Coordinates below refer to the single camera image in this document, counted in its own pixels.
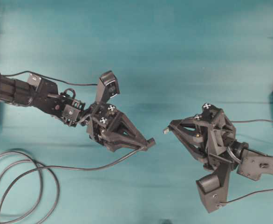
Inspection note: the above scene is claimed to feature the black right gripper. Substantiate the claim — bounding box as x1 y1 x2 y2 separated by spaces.
170 104 236 172

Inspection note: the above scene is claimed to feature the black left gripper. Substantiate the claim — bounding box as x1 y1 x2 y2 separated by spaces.
87 102 150 152

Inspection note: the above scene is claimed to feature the black USB extension cable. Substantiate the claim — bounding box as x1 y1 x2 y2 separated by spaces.
0 137 156 221

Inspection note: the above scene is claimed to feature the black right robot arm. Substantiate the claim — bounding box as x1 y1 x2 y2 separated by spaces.
164 103 273 181

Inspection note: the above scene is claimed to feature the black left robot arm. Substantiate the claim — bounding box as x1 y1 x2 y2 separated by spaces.
0 71 155 152

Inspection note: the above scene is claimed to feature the green table cloth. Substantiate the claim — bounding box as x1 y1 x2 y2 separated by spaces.
0 0 273 224

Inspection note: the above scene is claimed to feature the thin right camera cable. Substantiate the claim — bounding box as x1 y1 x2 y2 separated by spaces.
217 119 273 208

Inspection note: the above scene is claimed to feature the thin camera cable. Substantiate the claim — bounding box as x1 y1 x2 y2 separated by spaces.
1 71 100 86
217 119 273 208

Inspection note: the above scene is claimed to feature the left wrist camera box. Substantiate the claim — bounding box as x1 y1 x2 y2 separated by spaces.
96 70 120 103

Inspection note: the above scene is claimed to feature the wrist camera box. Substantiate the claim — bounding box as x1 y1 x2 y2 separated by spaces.
196 164 231 213
96 70 120 103

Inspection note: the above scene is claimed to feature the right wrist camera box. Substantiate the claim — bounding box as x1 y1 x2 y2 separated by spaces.
196 164 231 213

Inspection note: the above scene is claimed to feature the thin left camera cable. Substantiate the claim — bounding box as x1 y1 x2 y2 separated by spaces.
1 71 100 86

